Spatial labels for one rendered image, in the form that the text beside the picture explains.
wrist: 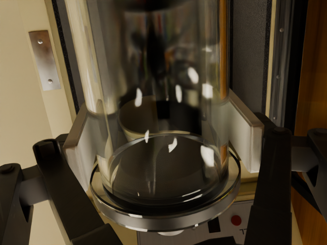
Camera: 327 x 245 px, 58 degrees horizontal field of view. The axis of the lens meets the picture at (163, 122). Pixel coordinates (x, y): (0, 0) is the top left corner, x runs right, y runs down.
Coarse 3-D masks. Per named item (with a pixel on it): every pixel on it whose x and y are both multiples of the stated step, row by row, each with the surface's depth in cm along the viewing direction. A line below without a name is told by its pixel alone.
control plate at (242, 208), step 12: (240, 204) 42; (252, 204) 42; (228, 216) 41; (240, 216) 41; (204, 228) 41; (228, 228) 41; (240, 228) 41; (144, 240) 40; (156, 240) 40; (168, 240) 40; (180, 240) 40; (192, 240) 40; (204, 240) 40; (240, 240) 40
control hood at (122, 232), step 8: (240, 184) 44; (248, 184) 44; (256, 184) 44; (240, 192) 43; (248, 192) 43; (240, 200) 42; (96, 208) 42; (104, 216) 41; (112, 224) 41; (296, 224) 41; (120, 232) 41; (128, 232) 41; (136, 232) 41; (296, 232) 40; (128, 240) 40; (136, 240) 40; (296, 240) 40
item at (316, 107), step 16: (320, 0) 29; (320, 16) 30; (320, 32) 30; (304, 48) 33; (320, 48) 30; (304, 64) 33; (320, 64) 31; (304, 80) 34; (320, 80) 31; (304, 96) 34; (320, 96) 32; (304, 112) 35; (320, 112) 32; (304, 128) 35
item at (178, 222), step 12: (240, 180) 20; (96, 204) 19; (216, 204) 17; (228, 204) 18; (108, 216) 18; (120, 216) 18; (192, 216) 17; (204, 216) 17; (144, 228) 17; (156, 228) 17; (168, 228) 17
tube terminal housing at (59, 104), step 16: (32, 0) 33; (48, 0) 35; (272, 0) 35; (32, 16) 33; (48, 16) 34; (272, 16) 35; (48, 32) 34; (272, 32) 36; (32, 48) 35; (272, 48) 37; (64, 64) 38; (64, 80) 39; (48, 96) 37; (64, 96) 37; (48, 112) 38; (64, 112) 38; (64, 128) 39; (96, 160) 46; (240, 160) 43; (256, 176) 45
